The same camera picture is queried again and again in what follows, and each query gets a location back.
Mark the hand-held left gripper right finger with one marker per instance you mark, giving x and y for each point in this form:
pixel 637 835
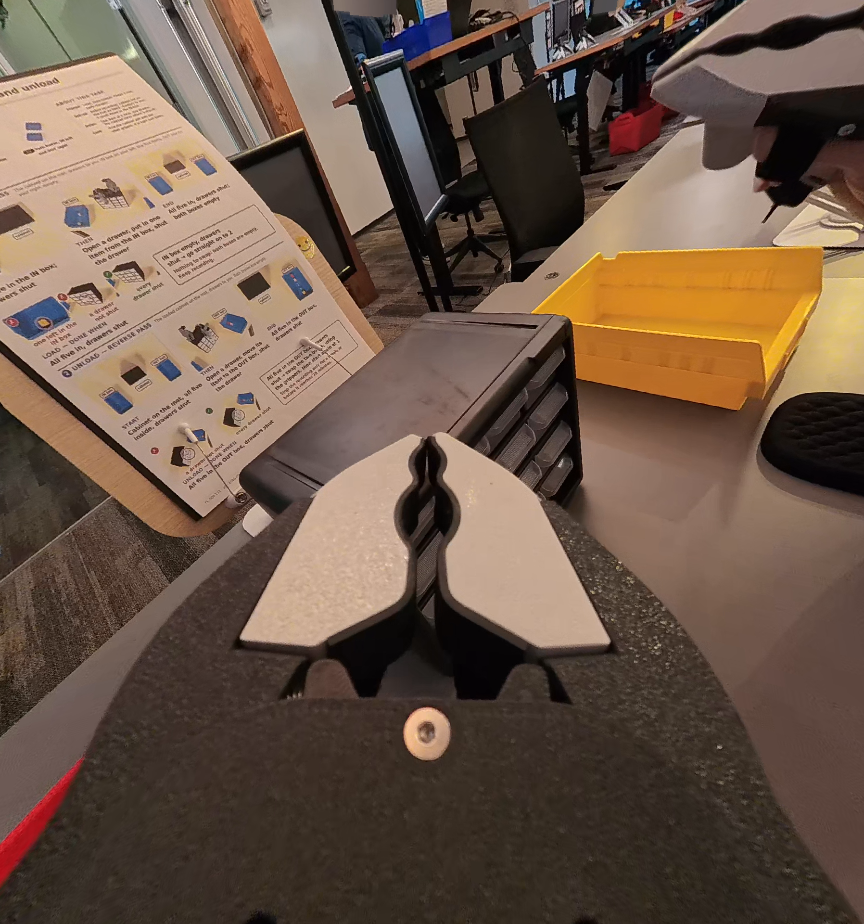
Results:
pixel 526 578

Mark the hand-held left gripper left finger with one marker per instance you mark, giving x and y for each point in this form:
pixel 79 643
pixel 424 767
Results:
pixel 331 578

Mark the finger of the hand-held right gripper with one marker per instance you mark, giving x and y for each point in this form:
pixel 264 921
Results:
pixel 807 18
pixel 779 87

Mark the yellow plastic bin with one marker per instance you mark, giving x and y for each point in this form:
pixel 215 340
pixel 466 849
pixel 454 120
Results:
pixel 692 318

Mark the black drawer cabinet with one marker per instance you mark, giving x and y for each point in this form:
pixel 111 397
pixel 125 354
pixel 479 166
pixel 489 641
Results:
pixel 432 376

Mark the red plastic bin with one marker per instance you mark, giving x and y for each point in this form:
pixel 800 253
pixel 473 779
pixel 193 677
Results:
pixel 14 838

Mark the person's right hand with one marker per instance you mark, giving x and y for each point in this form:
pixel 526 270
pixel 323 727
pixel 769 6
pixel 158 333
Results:
pixel 858 173

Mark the white stand base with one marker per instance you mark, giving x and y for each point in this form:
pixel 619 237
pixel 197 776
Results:
pixel 256 520

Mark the red storage crate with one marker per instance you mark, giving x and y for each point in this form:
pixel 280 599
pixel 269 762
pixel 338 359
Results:
pixel 637 127

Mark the wooden office desk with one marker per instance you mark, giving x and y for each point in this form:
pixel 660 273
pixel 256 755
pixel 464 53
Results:
pixel 447 36
pixel 620 36

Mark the black office chair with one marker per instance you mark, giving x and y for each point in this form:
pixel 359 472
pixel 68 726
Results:
pixel 526 173

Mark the black ribbed pad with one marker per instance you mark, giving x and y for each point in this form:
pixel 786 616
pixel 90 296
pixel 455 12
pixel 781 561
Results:
pixel 836 441

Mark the blue box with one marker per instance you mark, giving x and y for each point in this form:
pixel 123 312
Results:
pixel 418 36

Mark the printed instruction sheet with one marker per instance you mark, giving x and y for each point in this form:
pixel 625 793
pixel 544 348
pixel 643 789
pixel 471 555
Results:
pixel 144 260

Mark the dark panel on stand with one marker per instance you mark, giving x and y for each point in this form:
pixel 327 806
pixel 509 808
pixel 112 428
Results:
pixel 295 202
pixel 403 159

